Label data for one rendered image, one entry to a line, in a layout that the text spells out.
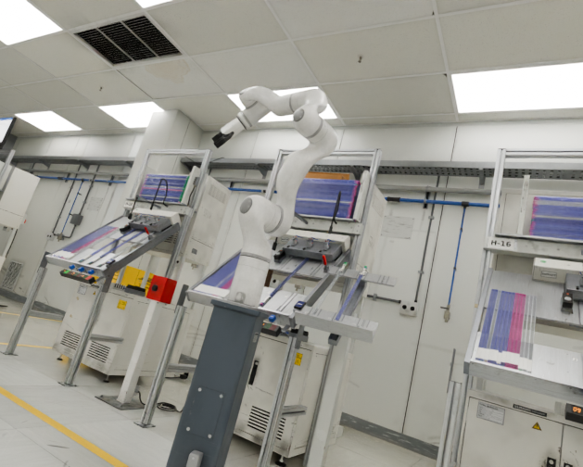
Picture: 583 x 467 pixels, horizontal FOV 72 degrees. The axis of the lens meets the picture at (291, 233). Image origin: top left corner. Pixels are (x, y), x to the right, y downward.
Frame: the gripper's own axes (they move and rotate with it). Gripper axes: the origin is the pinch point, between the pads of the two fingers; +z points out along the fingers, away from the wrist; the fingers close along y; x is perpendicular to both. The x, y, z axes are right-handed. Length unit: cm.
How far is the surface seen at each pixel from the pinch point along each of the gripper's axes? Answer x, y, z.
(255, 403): 114, 42, 68
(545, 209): 109, 52, -110
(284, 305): 76, 35, 21
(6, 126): -76, -391, 224
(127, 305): 69, -61, 127
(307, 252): 85, -4, -1
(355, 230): 94, -6, -33
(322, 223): 87, -23, -19
